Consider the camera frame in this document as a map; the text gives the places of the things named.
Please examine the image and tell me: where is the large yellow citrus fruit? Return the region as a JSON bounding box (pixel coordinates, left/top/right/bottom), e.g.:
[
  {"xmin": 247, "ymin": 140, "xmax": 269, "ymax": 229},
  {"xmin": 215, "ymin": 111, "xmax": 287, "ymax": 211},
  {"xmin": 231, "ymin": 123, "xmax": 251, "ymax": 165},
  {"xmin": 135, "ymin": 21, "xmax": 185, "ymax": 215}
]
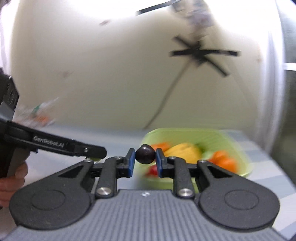
[{"xmin": 164, "ymin": 143, "xmax": 202, "ymax": 164}]

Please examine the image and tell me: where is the green tomato back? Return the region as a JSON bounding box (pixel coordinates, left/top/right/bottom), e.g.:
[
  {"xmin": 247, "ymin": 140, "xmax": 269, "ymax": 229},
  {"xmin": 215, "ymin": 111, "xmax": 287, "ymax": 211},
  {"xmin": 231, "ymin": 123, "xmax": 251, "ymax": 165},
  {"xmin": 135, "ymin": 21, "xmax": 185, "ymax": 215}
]
[{"xmin": 87, "ymin": 157, "xmax": 101, "ymax": 162}]

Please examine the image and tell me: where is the white power strip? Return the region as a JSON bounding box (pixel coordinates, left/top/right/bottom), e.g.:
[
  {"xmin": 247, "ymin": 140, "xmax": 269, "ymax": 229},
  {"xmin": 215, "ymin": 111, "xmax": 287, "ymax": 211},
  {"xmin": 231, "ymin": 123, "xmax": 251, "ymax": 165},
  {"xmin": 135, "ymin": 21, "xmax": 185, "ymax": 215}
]
[{"xmin": 172, "ymin": 0, "xmax": 214, "ymax": 30}]

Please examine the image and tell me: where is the dark purple tomato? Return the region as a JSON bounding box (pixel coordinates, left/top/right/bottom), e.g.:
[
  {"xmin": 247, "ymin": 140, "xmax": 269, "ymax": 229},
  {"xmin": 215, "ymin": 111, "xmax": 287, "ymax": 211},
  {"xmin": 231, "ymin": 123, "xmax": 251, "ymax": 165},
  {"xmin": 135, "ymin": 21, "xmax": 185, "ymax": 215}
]
[{"xmin": 135, "ymin": 144, "xmax": 156, "ymax": 165}]

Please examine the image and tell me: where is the black tape cross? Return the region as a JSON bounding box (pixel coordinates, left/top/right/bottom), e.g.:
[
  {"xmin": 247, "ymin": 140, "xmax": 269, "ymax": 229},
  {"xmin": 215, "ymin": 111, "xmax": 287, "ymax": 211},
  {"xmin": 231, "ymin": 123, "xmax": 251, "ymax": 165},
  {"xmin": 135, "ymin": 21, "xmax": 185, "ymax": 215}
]
[{"xmin": 170, "ymin": 35, "xmax": 240, "ymax": 77}]

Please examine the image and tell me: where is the small orange tangerine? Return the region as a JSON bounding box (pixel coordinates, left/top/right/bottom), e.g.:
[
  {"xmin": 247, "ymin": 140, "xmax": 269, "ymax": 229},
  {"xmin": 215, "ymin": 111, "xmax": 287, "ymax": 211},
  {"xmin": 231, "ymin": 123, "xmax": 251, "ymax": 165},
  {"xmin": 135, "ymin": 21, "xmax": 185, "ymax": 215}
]
[{"xmin": 150, "ymin": 142, "xmax": 171, "ymax": 152}]

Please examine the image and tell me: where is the black tape strip upper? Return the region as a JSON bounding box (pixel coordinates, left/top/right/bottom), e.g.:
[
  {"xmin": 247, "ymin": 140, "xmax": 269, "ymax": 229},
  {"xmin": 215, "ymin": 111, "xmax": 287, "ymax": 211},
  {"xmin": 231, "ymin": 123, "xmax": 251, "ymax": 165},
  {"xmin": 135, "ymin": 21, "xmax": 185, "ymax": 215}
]
[{"xmin": 137, "ymin": 1, "xmax": 181, "ymax": 15}]

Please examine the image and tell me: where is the clear plastic snack bag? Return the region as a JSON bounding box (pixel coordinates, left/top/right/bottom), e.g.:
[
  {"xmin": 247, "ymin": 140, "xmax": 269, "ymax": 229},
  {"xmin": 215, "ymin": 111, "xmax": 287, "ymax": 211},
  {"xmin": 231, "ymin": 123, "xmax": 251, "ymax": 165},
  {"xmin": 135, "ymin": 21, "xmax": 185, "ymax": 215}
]
[{"xmin": 13, "ymin": 97, "xmax": 59, "ymax": 128}]

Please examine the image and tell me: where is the person's left hand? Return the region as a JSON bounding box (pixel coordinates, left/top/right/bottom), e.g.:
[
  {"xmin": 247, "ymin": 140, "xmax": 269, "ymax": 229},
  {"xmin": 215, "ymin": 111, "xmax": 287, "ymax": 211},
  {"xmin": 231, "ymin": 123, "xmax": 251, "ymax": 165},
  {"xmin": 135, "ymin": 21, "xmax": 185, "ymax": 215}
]
[{"xmin": 0, "ymin": 162, "xmax": 28, "ymax": 208}]

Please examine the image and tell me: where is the frosted glass door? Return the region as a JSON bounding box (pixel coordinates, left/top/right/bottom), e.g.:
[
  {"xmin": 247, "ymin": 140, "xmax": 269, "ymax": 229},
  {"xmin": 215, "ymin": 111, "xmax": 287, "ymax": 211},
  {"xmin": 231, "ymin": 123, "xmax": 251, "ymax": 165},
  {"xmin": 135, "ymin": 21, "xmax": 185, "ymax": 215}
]
[{"xmin": 270, "ymin": 0, "xmax": 296, "ymax": 163}]

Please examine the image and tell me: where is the green plastic basket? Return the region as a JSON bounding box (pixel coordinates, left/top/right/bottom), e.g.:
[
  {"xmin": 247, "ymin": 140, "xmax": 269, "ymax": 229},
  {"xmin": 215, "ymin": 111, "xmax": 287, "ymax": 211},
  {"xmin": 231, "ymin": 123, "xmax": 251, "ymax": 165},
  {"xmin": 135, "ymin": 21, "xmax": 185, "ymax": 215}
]
[{"xmin": 139, "ymin": 127, "xmax": 254, "ymax": 194}]

